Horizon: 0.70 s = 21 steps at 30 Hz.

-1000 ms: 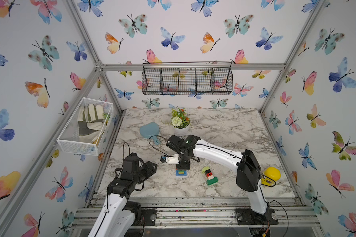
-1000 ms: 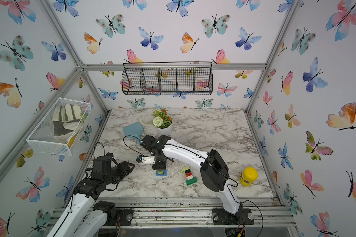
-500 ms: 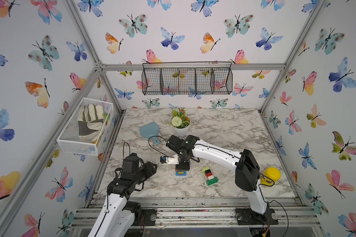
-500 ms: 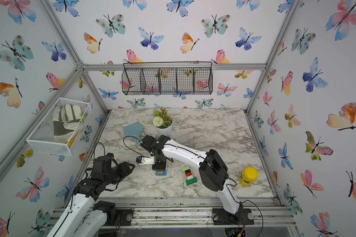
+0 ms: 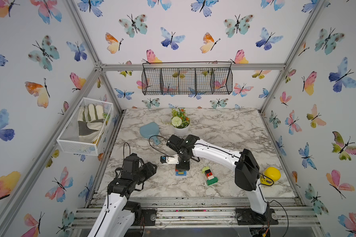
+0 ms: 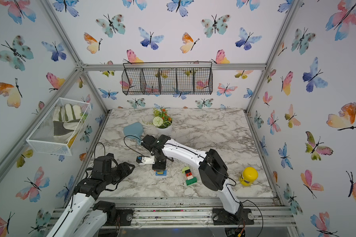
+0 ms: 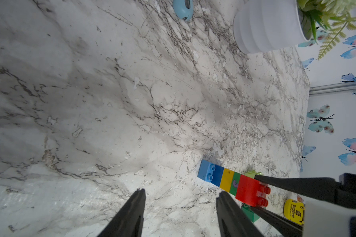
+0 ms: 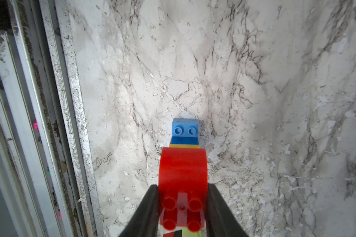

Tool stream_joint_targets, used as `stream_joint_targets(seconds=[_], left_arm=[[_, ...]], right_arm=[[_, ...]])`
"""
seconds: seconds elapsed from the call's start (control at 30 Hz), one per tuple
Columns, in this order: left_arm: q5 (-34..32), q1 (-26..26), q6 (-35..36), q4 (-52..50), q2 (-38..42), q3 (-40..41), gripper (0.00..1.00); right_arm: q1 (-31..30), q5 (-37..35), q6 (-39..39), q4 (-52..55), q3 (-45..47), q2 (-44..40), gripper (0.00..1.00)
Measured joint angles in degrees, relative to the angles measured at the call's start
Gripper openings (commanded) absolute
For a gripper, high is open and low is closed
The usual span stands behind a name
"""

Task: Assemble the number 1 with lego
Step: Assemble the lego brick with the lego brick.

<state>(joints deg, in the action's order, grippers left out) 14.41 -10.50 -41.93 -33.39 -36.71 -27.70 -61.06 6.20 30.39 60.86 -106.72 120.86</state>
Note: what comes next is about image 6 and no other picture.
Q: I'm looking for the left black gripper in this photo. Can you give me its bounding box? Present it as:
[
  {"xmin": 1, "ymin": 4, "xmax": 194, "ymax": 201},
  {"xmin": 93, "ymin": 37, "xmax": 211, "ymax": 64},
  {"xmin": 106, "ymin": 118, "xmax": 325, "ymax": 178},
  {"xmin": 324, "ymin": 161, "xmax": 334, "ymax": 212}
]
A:
[{"xmin": 104, "ymin": 161, "xmax": 135, "ymax": 185}]

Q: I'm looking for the light blue lego brick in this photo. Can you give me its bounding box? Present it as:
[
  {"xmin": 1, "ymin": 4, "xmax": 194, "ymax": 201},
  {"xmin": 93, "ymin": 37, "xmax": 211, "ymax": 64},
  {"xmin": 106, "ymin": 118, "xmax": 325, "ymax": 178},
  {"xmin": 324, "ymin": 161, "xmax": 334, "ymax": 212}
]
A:
[{"xmin": 155, "ymin": 170, "xmax": 167, "ymax": 176}]

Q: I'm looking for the lime green lego brick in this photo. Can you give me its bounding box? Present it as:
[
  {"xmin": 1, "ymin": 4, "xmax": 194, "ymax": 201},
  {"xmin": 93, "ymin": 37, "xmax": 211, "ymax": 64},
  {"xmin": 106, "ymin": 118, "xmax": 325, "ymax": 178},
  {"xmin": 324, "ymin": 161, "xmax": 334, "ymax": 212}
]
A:
[{"xmin": 182, "ymin": 166, "xmax": 190, "ymax": 173}]

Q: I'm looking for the green lego base brick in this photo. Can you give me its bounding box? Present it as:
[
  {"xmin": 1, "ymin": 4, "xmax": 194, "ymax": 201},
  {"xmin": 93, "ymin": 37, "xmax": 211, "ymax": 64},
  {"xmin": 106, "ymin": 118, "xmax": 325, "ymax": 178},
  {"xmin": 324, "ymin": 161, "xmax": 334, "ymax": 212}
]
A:
[{"xmin": 186, "ymin": 177, "xmax": 197, "ymax": 186}]

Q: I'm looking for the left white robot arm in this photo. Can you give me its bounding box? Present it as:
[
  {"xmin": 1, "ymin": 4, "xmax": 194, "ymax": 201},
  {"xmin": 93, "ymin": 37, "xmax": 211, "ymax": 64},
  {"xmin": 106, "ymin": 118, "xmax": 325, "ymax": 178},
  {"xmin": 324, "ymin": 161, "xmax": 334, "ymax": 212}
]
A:
[{"xmin": 47, "ymin": 153, "xmax": 135, "ymax": 237}]

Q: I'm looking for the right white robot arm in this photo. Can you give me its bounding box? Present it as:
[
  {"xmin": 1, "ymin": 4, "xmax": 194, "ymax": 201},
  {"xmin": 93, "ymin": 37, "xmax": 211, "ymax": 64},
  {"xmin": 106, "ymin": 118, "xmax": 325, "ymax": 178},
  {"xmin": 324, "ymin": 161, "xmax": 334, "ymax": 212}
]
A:
[{"xmin": 140, "ymin": 135, "xmax": 243, "ymax": 216}]

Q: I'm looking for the white plant pot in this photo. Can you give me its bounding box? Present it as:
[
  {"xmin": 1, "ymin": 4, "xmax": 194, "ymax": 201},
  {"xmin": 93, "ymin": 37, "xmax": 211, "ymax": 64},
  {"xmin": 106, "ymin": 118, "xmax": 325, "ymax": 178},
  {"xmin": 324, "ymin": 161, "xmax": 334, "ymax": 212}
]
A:
[{"xmin": 156, "ymin": 125, "xmax": 173, "ymax": 136}]

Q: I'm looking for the artificial green plant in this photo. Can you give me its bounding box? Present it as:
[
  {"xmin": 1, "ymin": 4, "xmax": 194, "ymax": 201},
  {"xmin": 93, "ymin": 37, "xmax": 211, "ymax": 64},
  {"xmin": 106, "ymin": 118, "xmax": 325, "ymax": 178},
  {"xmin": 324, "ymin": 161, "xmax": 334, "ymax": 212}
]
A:
[{"xmin": 152, "ymin": 108, "xmax": 173, "ymax": 129}]

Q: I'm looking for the grey white work glove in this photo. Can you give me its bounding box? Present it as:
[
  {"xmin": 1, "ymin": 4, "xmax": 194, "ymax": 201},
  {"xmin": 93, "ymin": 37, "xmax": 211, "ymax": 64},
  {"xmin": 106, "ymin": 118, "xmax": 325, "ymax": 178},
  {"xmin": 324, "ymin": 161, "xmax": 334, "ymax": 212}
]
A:
[{"xmin": 52, "ymin": 104, "xmax": 84, "ymax": 144}]

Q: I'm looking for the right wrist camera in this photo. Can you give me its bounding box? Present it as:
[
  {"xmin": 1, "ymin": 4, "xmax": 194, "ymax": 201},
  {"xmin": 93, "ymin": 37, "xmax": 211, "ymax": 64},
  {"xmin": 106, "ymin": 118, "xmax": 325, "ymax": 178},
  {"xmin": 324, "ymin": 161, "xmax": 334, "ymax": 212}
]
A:
[{"xmin": 136, "ymin": 156, "xmax": 155, "ymax": 166}]

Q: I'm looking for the white wire basket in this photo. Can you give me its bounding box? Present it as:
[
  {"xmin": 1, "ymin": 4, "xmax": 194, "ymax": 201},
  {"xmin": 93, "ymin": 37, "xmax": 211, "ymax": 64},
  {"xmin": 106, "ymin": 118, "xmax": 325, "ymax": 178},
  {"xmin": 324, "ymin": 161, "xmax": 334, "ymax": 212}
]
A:
[{"xmin": 26, "ymin": 97, "xmax": 92, "ymax": 156}]

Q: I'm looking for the black wire wall basket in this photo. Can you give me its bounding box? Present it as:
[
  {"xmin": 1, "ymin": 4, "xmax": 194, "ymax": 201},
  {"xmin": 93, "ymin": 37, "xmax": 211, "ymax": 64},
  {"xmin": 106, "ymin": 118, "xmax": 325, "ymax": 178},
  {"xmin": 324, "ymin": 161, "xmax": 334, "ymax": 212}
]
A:
[{"xmin": 120, "ymin": 61, "xmax": 213, "ymax": 97}]

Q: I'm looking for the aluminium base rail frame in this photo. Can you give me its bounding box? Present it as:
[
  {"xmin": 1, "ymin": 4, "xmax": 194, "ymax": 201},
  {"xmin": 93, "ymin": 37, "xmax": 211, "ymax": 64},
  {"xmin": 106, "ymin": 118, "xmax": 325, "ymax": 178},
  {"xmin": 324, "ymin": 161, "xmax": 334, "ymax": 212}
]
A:
[{"xmin": 47, "ymin": 195, "xmax": 300, "ymax": 230}]

